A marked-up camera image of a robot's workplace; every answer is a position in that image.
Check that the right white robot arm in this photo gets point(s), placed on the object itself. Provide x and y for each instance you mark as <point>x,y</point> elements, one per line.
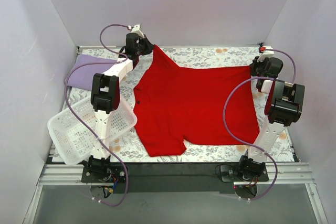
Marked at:
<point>283,107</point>

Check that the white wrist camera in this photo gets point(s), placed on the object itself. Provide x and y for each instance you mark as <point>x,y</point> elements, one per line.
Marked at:
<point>265,52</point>
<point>136,29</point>

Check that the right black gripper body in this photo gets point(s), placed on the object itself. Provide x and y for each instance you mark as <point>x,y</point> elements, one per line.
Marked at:
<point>255,69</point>

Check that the floral patterned table cloth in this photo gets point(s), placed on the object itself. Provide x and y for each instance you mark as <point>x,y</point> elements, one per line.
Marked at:
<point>130,149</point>

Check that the aluminium frame rail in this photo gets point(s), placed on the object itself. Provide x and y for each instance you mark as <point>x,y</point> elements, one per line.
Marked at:
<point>176,193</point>

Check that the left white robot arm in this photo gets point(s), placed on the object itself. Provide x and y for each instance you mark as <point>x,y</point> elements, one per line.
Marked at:
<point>105,92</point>

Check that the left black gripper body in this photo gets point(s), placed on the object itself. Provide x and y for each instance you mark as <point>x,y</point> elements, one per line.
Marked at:
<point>144,44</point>

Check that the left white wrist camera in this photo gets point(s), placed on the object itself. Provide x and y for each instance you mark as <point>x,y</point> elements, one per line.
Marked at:
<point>136,29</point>

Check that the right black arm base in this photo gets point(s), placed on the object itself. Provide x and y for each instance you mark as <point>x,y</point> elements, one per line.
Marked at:
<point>244,175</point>

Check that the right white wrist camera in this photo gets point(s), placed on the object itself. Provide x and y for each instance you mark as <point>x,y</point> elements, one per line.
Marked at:
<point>265,52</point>

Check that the red t shirt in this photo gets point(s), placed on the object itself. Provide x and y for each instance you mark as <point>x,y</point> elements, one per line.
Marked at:
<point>175,105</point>

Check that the folded lavender t shirt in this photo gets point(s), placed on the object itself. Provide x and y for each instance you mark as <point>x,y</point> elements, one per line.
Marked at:
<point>82,77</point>

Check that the white plastic basket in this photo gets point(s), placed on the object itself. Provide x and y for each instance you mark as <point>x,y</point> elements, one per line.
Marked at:
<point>75,140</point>

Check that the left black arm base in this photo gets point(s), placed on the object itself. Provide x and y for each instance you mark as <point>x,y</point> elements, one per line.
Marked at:
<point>103,171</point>

